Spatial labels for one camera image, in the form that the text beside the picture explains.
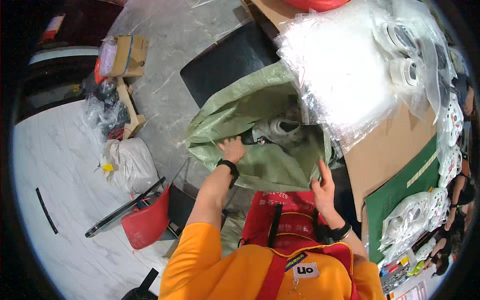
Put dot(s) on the black metal bar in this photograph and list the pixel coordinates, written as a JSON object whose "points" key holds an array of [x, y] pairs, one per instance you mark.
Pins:
{"points": [[120, 212]]}

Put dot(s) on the brown cardboard sheet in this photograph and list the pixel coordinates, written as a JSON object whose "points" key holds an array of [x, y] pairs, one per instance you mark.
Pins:
{"points": [[386, 153]]}

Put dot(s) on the person's body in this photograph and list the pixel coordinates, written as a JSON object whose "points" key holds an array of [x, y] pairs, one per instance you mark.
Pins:
{"points": [[225, 273]]}

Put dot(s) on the black strip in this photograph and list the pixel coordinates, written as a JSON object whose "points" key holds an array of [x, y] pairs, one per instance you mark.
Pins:
{"points": [[45, 210]]}

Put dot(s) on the green woven sack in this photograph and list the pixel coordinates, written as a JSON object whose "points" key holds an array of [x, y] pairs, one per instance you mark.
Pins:
{"points": [[270, 168]]}

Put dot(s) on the white woven sack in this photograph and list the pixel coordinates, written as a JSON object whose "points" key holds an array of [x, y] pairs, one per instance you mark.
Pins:
{"points": [[131, 165]]}

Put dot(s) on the person's left fingers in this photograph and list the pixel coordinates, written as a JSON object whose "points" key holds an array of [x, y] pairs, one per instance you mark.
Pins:
{"points": [[230, 139]]}

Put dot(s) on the person's right hand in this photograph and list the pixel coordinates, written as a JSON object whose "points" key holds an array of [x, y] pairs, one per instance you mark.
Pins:
{"points": [[324, 195]]}

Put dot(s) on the person's left hand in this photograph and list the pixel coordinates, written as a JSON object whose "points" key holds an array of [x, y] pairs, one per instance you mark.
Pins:
{"points": [[233, 150]]}

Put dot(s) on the black wrist band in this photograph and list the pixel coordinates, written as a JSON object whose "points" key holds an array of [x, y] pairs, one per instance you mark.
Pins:
{"points": [[228, 167], [342, 231]]}

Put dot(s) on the black object with red mark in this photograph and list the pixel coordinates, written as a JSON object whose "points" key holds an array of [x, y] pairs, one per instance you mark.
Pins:
{"points": [[253, 139]]}

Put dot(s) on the pile of clear plastic bags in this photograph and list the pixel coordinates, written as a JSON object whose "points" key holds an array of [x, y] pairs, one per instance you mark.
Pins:
{"points": [[345, 71]]}

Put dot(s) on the heap of bagged black items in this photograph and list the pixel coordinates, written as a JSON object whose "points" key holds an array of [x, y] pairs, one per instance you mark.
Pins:
{"points": [[105, 108]]}

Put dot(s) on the red plastic chair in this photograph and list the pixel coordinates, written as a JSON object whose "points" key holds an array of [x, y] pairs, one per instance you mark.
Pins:
{"points": [[146, 221]]}

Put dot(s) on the black mat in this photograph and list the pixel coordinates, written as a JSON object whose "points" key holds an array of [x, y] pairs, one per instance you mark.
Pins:
{"points": [[228, 62]]}

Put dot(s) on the red plastic bag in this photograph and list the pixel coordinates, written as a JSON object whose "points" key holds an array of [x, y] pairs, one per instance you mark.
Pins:
{"points": [[318, 3]]}

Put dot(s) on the green cutting mat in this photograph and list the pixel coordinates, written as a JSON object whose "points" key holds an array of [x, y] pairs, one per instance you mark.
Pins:
{"points": [[393, 191]]}

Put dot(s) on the white clog shoe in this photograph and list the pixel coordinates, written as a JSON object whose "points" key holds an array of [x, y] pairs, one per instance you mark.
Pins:
{"points": [[279, 129]]}

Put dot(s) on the heap of bagged white clogs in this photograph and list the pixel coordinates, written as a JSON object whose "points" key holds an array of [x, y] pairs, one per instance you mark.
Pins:
{"points": [[412, 217]]}

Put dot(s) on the black bag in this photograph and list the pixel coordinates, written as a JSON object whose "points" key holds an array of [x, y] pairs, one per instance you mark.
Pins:
{"points": [[144, 290]]}

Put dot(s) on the wooden stand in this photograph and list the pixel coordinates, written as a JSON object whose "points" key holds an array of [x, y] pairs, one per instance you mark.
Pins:
{"points": [[129, 108]]}

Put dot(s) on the brown cardboard box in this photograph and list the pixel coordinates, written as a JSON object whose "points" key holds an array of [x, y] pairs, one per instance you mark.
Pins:
{"points": [[272, 11]]}

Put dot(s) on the clutter of small items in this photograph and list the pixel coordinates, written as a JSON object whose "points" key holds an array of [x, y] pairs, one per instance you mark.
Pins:
{"points": [[399, 275]]}

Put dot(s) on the row of white clog shoes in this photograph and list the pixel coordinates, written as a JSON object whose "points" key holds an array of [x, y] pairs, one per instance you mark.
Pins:
{"points": [[452, 131]]}

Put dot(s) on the dark cabinet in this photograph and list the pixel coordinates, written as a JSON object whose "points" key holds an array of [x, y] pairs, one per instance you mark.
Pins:
{"points": [[63, 71]]}

